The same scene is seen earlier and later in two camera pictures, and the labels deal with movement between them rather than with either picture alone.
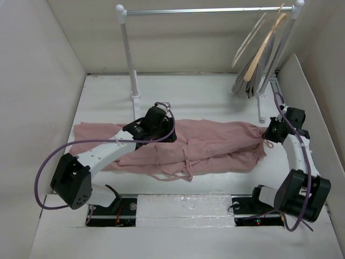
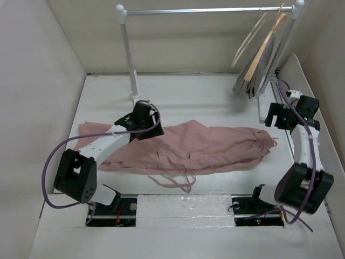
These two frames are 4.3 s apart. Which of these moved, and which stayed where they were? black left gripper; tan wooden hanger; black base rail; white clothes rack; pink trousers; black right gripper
Moved: black left gripper; black right gripper
Stayed: tan wooden hanger; white clothes rack; black base rail; pink trousers
